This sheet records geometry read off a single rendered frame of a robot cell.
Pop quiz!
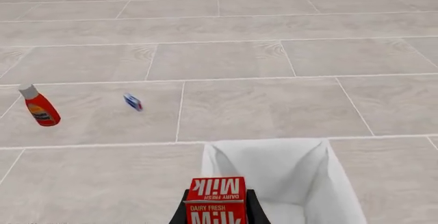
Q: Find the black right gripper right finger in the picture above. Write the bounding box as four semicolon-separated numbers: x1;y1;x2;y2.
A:
246;188;271;224

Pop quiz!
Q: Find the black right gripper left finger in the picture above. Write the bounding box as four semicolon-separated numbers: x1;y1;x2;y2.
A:
168;188;191;224

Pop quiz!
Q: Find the red milk carton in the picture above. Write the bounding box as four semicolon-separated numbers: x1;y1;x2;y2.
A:
184;176;248;224

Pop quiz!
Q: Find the white basket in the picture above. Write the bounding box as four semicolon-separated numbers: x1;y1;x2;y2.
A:
201;137;368;224

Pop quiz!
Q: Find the small blue white box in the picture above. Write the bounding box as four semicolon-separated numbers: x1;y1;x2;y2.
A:
123;92;144;112

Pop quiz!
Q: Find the red ketchup bottle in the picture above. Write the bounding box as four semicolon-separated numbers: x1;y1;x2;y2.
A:
18;84;62;127

